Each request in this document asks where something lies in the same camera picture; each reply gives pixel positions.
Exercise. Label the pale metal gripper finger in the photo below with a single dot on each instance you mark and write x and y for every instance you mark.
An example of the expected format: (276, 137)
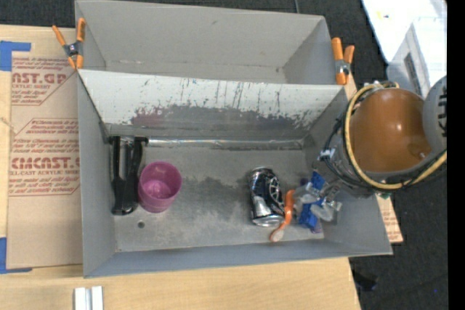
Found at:
(328, 210)
(308, 192)

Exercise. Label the blue toy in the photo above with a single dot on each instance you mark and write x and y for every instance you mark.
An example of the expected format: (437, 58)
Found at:
(308, 218)

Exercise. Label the orange toothbrush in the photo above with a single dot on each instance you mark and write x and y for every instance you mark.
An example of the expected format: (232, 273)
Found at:
(288, 210)

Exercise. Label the dark blue drink can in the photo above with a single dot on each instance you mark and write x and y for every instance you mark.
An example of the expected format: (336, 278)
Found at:
(265, 192)

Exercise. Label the grey metal bin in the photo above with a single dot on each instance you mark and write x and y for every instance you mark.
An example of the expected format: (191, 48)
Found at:
(218, 192)

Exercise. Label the purple plastic cup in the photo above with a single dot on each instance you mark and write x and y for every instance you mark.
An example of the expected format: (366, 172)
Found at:
(158, 188)

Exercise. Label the black hand tool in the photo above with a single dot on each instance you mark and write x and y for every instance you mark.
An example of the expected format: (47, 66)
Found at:
(121, 185)

